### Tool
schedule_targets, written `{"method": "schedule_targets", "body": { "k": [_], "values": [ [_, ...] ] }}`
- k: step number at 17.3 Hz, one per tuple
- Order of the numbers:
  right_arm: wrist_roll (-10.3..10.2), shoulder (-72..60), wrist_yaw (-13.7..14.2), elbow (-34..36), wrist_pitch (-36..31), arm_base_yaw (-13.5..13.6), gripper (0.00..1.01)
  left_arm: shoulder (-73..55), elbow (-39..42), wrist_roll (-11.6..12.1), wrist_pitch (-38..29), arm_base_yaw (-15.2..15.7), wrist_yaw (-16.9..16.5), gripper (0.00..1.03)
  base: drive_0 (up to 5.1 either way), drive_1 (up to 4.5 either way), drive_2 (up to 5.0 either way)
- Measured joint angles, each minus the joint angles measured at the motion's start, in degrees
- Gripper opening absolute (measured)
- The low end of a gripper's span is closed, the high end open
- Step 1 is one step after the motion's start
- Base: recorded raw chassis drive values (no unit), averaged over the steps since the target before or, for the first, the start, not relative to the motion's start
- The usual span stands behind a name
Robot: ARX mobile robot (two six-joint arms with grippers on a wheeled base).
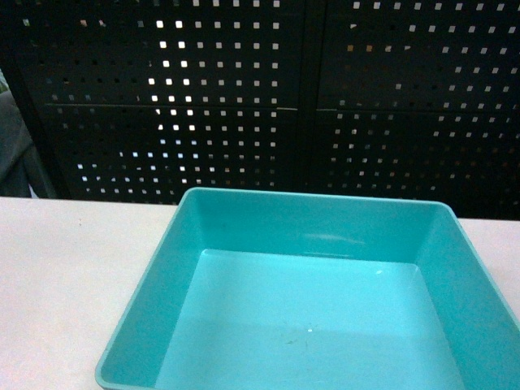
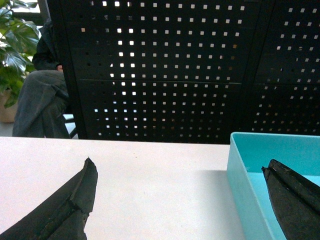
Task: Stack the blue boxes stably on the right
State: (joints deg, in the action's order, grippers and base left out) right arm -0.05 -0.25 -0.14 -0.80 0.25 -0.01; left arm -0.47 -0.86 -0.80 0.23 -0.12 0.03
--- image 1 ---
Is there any black perforated metal panel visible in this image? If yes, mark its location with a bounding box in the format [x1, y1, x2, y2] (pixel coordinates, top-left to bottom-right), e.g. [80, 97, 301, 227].
[1, 1, 519, 220]

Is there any teal plastic bin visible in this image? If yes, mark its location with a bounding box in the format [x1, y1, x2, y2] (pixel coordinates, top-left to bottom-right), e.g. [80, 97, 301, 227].
[95, 188, 519, 389]

